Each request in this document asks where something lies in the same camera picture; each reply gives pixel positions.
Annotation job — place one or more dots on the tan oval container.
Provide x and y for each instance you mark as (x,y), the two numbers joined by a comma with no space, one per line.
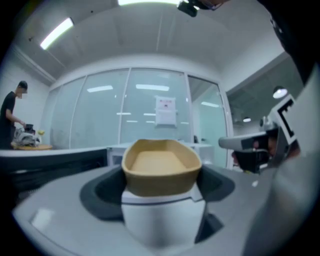
(160,181)

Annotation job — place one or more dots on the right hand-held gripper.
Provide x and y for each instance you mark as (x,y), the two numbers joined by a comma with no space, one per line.
(283,147)

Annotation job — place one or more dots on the black pendant lamp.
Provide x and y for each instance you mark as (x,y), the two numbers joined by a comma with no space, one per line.
(246,119)
(280,92)

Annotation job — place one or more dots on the glass door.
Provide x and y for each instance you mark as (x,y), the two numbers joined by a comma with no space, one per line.
(206,112)

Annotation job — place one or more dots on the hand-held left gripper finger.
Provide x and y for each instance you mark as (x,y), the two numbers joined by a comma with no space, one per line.
(162,220)

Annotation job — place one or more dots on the long ceiling light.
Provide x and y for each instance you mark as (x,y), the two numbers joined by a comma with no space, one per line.
(57,33)
(147,2)

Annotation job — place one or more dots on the small black device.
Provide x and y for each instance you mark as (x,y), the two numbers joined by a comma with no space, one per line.
(29,128)

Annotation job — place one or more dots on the small yellow object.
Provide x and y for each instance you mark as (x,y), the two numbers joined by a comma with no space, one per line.
(41,132)

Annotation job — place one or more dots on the person's right forearm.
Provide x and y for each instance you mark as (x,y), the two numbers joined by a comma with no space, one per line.
(308,120)

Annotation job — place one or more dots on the person's black shirt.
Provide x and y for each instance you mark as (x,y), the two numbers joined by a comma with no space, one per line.
(295,27)

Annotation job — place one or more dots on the black head-worn camera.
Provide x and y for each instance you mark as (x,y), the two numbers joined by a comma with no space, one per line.
(190,8)

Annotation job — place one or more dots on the round wooden table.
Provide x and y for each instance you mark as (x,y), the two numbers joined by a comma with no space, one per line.
(32,147)

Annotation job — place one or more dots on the white paper notice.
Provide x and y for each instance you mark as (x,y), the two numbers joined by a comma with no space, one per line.
(165,111)

